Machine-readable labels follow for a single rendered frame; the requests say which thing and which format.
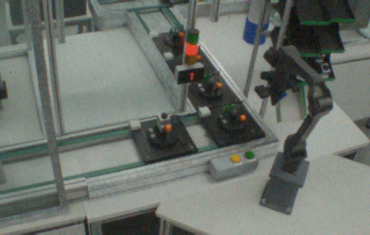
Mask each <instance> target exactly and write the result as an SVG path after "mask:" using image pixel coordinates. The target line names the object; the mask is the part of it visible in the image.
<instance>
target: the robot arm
mask: <svg viewBox="0 0 370 235"><path fill-rule="evenodd" d="M263 57H264V59H265V61H266V62H267V63H268V64H270V65H271V67H272V68H275V71H272V70H269V71H262V72H261V79H262V80H263V81H264V80H266V81H267V82H268V84H269V85H271V86H270V87H264V85H260V86H255V88H254V91H255V92H256V93H257V94H258V96H259V97H260V98H261V99H264V98H268V97H269V96H270V100H271V104H272V105H273V106H275V105H276V104H277V103H278V102H279V101H280V100H281V99H282V98H283V97H285V96H287V95H288V94H287V93H286V91H288V90H291V88H292V92H299V90H300V87H299V86H298V85H297V84H296V82H295V81H294V79H291V80H289V79H288V75H289V73H290V71H294V70H295V71H296V72H297V73H298V74H299V75H301V76H302V77H303V79H304V80H305V81H307V85H308V87H309V88H308V95H307V99H308V102H309V106H308V110H309V113H308V115H307V116H306V117H305V120H304V121H303V123H302V124H301V126H300V128H298V130H297V131H296V133H295V134H291V135H288V137H287V138H286V140H285V141H284V144H283V157H284V164H283V167H282V170H281V171H284V172H287V173H288V174H291V175H296V173H297V171H298V168H299V164H300V162H301V160H303V159H306V158H307V157H308V156H307V153H306V145H307V143H306V140H307V139H308V136H309V135H310V133H312V130H313V129H314V128H315V126H316V124H317V123H318V122H319V119H320V118H322V117H323V116H326V115H327V114H329V112H330V111H331V110H332V108H333V101H332V93H331V91H330V90H329V89H328V87H327V86H326V85H325V81H324V78H323V76H321V75H319V74H318V73H317V72H315V71H314V70H313V69H312V68H311V67H310V66H309V65H308V64H307V63H306V62H305V61H304V60H303V59H301V57H300V52H299V51H298V50H297V49H296V48H295V47H294V46H285V47H279V48H278V50H277V49H276V48H274V47H269V50H267V51H266V52H265V54H264V55H263ZM317 86H318V87H319V88H320V89H321V90H322V93H324V95H323V96H320V97H317V98H315V97H314V93H315V87H317Z"/></svg>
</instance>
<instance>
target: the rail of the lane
mask: <svg viewBox="0 0 370 235"><path fill-rule="evenodd" d="M278 146H279V140H278V137H277V136H275V135H274V136H271V137H264V138H261V139H258V140H252V141H250V139H245V140H240V141H238V143H237V145H233V146H230V147H227V148H220V149H215V150H212V151H208V152H205V153H200V154H195V155H193V156H186V157H180V158H177V159H173V160H171V161H167V162H158V163H155V164H152V165H148V166H143V167H140V168H138V167H137V168H133V169H130V170H127V171H121V172H120V171H119V172H114V173H112V174H108V175H100V176H97V177H94V178H88V179H86V182H87V190H88V197H89V202H96V201H99V200H104V199H107V198H110V197H117V196H121V195H123V194H125V195H127V194H129V193H134V192H138V191H143V190H146V189H149V188H154V187H156V188H157V187H160V186H164V185H166V184H172V183H175V182H181V181H184V180H188V179H192V178H194V177H198V176H201V175H209V174H211V172H210V169H209V166H210V160H211V159H214V158H218V157H223V156H225V155H230V154H233V153H241V152H244V151H247V150H251V149H252V150H253V151H254V152H255V153H256V156H257V157H258V158H259V159H260V160H264V159H266V158H270V157H274V156H275V155H276V153H277V148H278ZM260 160H259V161H260Z"/></svg>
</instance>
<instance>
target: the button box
mask: <svg viewBox="0 0 370 235"><path fill-rule="evenodd" d="M247 151H251V152H254V151H253V150H252V149H251V150H247ZM247 151H244V152H241V153H233V154H238V155H239V157H240V160H239V162H232V161H231V155H233V154H230V155H225V156H223V157H218V158H214V159H211V160H210V166H209V169H210V172H211V174H212V175H213V177H214V179H215V180H218V179H221V178H223V177H226V176H230V175H235V174H238V173H240V172H244V171H251V170H254V169H256V168H257V165H258V163H259V160H260V159H259V158H258V157H257V156H256V153H255V152H254V158H249V159H248V158H246V157H245V155H244V154H245V153H246V152H247Z"/></svg>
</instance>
